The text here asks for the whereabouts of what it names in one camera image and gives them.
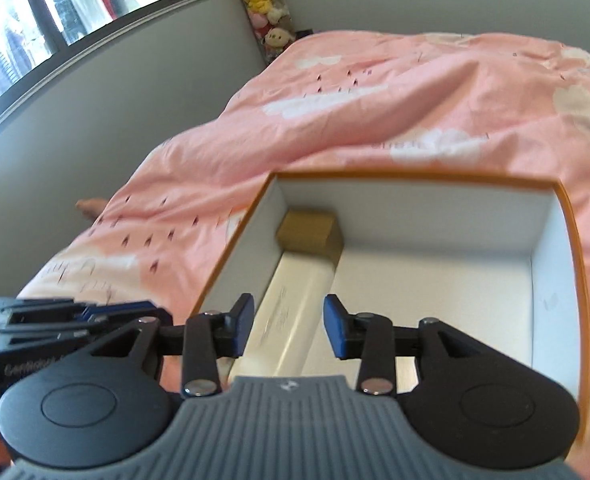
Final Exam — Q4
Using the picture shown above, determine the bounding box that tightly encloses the white long case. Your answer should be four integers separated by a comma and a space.
237, 252, 336, 378

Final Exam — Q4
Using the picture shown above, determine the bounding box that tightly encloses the skin-coloured object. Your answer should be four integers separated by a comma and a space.
75, 198, 112, 222

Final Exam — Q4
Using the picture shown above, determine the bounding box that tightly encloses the orange cardboard box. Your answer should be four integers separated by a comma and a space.
192, 171, 590, 448

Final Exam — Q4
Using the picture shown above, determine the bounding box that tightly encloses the dark framed window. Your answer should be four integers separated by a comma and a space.
0, 0, 210, 148

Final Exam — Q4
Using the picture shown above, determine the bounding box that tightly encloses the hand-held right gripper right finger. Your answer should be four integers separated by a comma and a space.
323, 294, 486, 396

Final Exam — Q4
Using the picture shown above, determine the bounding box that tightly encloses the gold jewellery box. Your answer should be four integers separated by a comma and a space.
275, 210, 344, 266

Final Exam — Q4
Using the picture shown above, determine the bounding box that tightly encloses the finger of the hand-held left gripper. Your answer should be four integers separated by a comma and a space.
7, 299, 156, 322
0, 310, 173, 348

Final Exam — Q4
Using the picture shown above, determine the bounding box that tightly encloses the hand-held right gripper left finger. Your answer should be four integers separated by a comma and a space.
92, 294, 256, 398

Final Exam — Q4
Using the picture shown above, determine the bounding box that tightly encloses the pink printed blanket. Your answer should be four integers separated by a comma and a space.
17, 30, 590, 480

